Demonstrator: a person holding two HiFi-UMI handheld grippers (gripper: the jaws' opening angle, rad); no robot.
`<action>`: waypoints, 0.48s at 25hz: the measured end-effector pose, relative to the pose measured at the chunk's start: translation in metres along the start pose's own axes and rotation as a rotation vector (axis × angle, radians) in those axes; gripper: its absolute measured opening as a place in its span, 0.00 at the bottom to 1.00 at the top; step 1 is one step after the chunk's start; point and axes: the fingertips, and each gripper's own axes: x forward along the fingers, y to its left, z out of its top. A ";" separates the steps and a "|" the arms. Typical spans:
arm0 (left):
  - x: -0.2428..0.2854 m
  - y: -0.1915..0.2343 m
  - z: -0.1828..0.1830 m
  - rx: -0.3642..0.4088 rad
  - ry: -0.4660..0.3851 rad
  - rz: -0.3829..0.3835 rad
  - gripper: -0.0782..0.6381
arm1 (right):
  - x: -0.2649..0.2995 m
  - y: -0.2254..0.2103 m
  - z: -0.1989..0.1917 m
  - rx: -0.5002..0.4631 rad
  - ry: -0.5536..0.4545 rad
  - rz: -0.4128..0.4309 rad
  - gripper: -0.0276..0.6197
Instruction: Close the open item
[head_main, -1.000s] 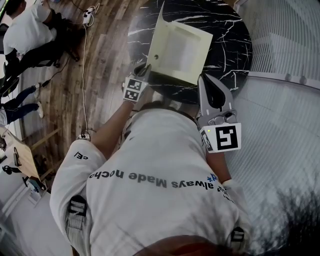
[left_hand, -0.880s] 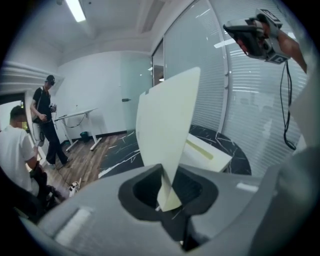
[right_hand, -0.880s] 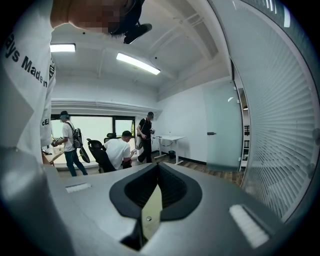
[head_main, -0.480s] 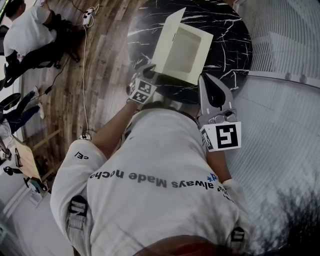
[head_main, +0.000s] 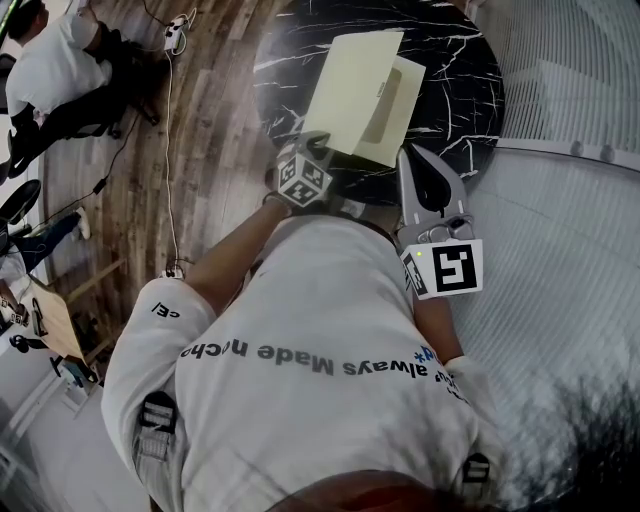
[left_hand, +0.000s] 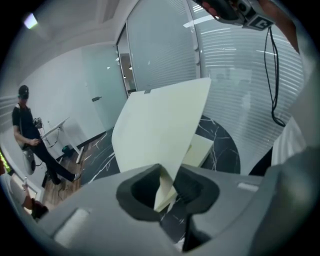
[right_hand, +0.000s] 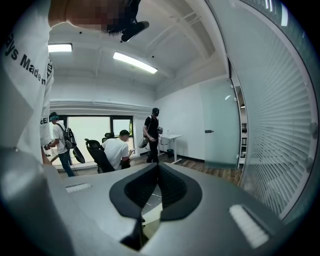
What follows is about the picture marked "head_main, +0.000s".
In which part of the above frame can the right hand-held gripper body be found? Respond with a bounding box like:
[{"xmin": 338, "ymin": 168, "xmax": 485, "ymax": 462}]
[{"xmin": 396, "ymin": 213, "xmax": 485, "ymax": 302}]

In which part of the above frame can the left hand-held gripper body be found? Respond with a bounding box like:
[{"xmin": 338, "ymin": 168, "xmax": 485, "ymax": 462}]
[{"xmin": 276, "ymin": 147, "xmax": 335, "ymax": 209}]

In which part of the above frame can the cream folder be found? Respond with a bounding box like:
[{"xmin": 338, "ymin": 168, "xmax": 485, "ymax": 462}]
[{"xmin": 301, "ymin": 30, "xmax": 428, "ymax": 169}]

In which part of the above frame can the person's right forearm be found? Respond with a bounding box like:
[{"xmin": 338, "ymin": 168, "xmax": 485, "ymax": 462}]
[{"xmin": 412, "ymin": 294, "xmax": 465, "ymax": 365}]

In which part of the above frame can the person's left forearm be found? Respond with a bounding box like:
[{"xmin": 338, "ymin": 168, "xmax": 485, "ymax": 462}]
[{"xmin": 184, "ymin": 198, "xmax": 292, "ymax": 317}]

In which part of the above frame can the black marble round table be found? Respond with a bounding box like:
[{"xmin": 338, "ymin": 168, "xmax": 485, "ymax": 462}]
[{"xmin": 252, "ymin": 0, "xmax": 506, "ymax": 217}]

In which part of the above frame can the large white power strip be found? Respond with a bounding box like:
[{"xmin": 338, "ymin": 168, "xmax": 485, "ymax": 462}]
[{"xmin": 163, "ymin": 14, "xmax": 191, "ymax": 55}]

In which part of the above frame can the person's white printed shirt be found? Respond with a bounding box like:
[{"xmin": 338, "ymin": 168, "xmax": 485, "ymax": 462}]
[{"xmin": 101, "ymin": 216, "xmax": 507, "ymax": 512}]

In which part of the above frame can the black office chair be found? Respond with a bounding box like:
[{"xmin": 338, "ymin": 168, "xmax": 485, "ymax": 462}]
[{"xmin": 0, "ymin": 52, "xmax": 162, "ymax": 180}]

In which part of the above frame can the light wooden table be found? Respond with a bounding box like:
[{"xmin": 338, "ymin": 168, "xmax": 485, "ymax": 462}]
[{"xmin": 27, "ymin": 258, "xmax": 127, "ymax": 367}]

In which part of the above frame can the black chair seat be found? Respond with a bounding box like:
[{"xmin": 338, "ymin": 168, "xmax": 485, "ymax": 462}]
[{"xmin": 0, "ymin": 179, "xmax": 43, "ymax": 227}]

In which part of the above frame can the silver wrist bracelet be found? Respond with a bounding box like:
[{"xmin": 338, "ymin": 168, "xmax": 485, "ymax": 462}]
[{"xmin": 262, "ymin": 191, "xmax": 295, "ymax": 217}]

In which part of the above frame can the long white cable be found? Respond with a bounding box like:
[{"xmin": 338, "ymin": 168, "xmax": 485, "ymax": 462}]
[{"xmin": 162, "ymin": 49, "xmax": 182, "ymax": 275}]

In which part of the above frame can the black cable with adapter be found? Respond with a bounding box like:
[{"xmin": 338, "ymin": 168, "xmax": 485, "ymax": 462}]
[{"xmin": 29, "ymin": 113, "xmax": 140, "ymax": 232}]

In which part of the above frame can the grey shoulder strap with buckle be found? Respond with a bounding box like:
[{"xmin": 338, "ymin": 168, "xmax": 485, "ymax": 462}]
[
  {"xmin": 132, "ymin": 390, "xmax": 179, "ymax": 501},
  {"xmin": 457, "ymin": 452, "xmax": 494, "ymax": 499}
]

